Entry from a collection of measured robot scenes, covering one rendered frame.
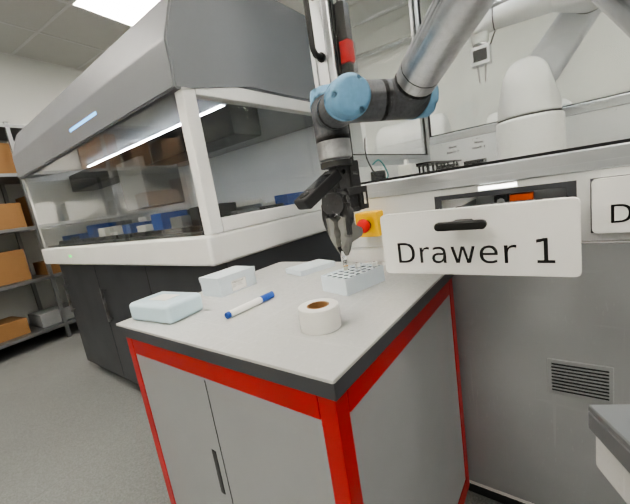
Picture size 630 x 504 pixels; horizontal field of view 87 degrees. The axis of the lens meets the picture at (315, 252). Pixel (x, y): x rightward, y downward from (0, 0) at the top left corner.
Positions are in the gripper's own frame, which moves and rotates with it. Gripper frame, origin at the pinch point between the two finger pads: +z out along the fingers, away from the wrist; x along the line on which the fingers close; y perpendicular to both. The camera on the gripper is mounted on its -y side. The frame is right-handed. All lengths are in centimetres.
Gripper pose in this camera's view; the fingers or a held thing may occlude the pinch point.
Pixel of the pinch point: (341, 250)
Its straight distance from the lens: 76.8
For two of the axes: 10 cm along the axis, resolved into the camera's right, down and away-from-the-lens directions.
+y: 7.8, -2.3, 5.8
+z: 1.5, 9.7, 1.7
